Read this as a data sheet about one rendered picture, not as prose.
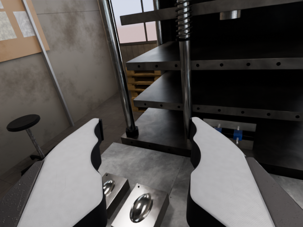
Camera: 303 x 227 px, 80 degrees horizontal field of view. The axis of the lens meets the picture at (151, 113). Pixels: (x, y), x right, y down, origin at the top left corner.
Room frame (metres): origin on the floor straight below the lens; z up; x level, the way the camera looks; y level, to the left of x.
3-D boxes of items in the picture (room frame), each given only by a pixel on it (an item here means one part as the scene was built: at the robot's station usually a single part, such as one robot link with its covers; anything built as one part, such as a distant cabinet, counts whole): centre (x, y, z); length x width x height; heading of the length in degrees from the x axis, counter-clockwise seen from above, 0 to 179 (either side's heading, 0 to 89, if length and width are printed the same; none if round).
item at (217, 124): (1.05, -0.53, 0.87); 0.50 x 0.27 x 0.17; 151
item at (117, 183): (0.58, 0.25, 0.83); 0.17 x 0.13 x 0.06; 151
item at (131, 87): (3.12, -0.35, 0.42); 1.18 x 0.81 x 0.83; 62
